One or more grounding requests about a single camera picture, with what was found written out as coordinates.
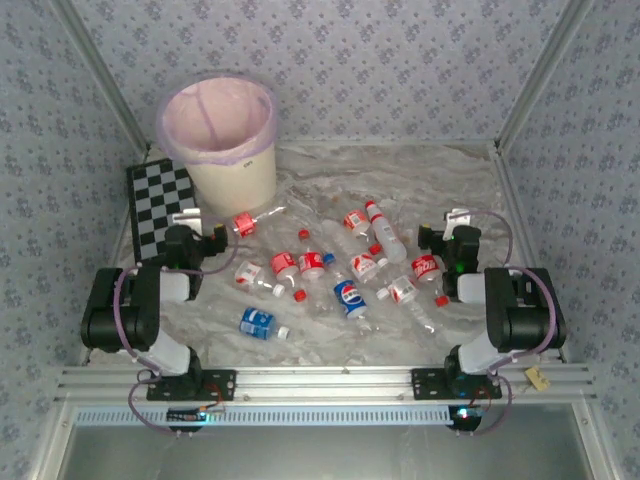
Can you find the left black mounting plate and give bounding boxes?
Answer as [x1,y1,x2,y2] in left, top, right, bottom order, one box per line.
[146,369,237,402]

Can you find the circuit board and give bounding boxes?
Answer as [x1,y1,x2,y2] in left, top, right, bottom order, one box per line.
[166,407,226,426]
[448,405,484,431]

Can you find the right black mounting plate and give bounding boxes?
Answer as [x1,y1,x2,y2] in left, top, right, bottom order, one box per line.
[410,368,503,401]

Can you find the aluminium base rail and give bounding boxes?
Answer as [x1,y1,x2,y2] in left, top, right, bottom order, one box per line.
[54,365,599,404]

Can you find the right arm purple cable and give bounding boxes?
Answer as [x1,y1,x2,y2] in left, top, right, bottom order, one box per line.
[452,209,561,437]

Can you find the aluminium side rail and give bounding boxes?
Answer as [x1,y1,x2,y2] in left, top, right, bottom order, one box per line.
[489,142,571,364]
[79,144,151,364]

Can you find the right circuit board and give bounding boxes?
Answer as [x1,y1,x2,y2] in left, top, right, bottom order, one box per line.
[448,405,484,431]

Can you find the grey metal panel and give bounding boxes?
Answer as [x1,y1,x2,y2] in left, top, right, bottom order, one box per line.
[59,424,596,480]

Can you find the left aluminium corner post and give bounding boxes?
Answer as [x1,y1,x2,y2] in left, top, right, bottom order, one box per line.
[49,0,151,151]

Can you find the grey slotted cable duct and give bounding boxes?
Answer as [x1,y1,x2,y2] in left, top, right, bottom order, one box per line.
[74,404,454,427]

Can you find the right aluminium corner post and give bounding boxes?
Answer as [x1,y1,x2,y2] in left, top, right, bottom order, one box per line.
[494,0,596,151]

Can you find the clear bottle with red label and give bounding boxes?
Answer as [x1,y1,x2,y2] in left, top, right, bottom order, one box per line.
[232,204,290,240]

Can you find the left circuit board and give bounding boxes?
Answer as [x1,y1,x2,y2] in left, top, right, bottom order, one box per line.
[166,407,226,426]

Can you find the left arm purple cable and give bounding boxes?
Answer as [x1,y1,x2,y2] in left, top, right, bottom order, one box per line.
[113,214,240,436]

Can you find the Pepsi bottle blue cap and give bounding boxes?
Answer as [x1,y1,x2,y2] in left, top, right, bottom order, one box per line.
[322,252,377,335]

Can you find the right aluminium side rail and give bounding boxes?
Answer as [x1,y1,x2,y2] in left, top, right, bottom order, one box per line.
[489,142,571,364]

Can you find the black mounting plate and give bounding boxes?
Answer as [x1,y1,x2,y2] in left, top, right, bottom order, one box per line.
[146,369,237,402]
[410,368,503,401]

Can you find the tan paper tag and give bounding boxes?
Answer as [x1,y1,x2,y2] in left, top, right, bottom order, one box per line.
[524,365,551,391]

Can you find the blue label white cap bottle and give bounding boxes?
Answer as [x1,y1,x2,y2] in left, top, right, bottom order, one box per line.
[238,306,291,342]

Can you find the black grey checkerboard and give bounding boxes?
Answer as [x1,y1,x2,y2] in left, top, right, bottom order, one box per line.
[125,157,204,264]

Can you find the pink plastic bin liner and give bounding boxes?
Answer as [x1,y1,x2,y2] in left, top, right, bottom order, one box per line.
[155,74,279,167]

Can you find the aluminium corner post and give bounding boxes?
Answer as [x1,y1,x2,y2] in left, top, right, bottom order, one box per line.
[49,0,151,151]
[494,0,596,151]

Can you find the long clear bottle red-white label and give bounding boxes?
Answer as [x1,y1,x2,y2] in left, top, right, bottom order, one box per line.
[322,219,391,301]

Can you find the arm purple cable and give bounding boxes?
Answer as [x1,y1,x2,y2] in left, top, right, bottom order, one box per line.
[452,209,561,437]
[113,214,240,436]

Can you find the left aluminium side rail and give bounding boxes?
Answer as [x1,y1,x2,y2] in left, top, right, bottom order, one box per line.
[79,144,151,364]

